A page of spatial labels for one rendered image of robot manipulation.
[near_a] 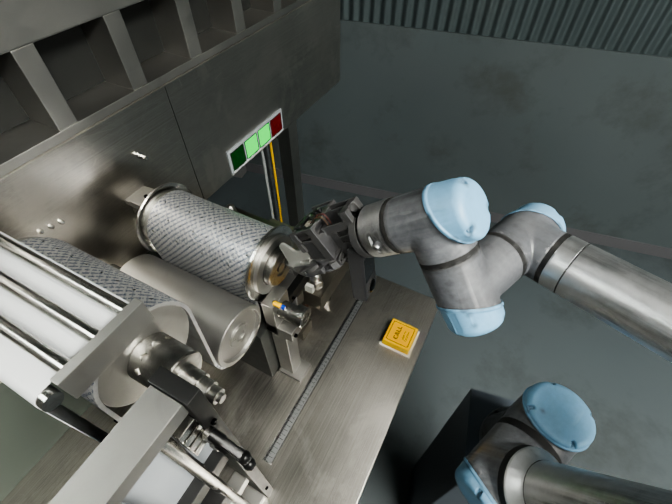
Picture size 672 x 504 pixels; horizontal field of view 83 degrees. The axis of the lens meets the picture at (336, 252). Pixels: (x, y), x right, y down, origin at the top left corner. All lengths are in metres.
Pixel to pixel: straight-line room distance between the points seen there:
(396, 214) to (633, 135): 2.07
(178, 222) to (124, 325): 0.34
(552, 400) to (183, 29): 0.96
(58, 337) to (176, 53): 0.64
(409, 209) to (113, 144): 0.57
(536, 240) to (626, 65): 1.77
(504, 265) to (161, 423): 0.40
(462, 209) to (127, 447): 0.38
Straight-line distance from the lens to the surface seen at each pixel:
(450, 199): 0.42
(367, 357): 0.98
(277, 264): 0.67
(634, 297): 0.53
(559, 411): 0.79
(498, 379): 2.08
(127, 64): 0.82
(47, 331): 0.50
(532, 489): 0.67
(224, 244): 0.68
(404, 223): 0.45
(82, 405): 1.07
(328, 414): 0.93
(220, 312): 0.68
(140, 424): 0.40
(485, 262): 0.49
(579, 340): 2.38
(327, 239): 0.55
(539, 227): 0.56
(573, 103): 2.30
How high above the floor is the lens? 1.79
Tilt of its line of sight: 50 degrees down
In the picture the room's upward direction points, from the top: straight up
